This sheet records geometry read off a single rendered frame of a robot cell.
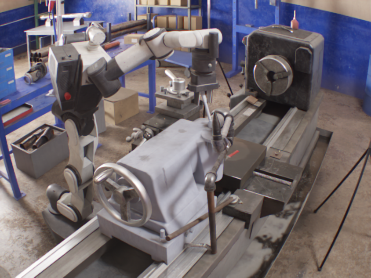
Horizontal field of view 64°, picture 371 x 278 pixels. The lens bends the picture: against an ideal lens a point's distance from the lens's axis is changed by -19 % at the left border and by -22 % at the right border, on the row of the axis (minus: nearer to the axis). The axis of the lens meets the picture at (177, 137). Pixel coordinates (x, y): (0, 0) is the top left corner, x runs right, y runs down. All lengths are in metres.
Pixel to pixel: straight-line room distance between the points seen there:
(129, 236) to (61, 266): 0.29
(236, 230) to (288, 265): 1.09
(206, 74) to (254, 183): 0.53
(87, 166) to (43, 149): 1.29
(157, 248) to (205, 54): 0.68
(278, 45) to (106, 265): 1.74
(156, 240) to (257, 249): 0.85
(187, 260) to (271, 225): 0.92
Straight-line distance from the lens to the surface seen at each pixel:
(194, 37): 1.24
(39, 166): 3.29
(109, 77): 1.50
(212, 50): 1.24
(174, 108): 1.73
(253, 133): 2.28
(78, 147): 1.89
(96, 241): 1.33
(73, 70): 1.62
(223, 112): 1.55
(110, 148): 3.60
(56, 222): 2.49
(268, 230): 2.02
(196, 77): 1.29
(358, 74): 5.70
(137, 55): 1.47
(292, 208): 2.21
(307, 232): 2.67
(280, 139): 2.02
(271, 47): 2.40
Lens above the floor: 1.76
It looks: 28 degrees down
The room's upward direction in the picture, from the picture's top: straight up
